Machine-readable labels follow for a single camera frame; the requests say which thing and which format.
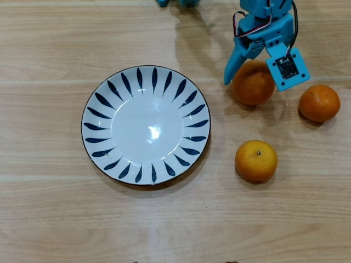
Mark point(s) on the small dark orange mandarin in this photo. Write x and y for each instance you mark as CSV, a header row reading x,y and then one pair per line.
x,y
319,102

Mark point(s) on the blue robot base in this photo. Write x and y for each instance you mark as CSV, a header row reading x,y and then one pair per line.
x,y
189,2

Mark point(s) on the yellowish orange with stem dot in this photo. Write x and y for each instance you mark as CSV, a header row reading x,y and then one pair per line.
x,y
256,164

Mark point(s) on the white plate with blue petals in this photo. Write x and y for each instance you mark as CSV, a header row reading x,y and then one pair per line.
x,y
148,128

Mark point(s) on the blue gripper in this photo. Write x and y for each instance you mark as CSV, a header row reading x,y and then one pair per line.
x,y
257,47

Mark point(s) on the large deep orange fruit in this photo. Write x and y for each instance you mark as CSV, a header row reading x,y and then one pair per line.
x,y
253,85

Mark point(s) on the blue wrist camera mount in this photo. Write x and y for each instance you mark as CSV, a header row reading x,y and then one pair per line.
x,y
286,68

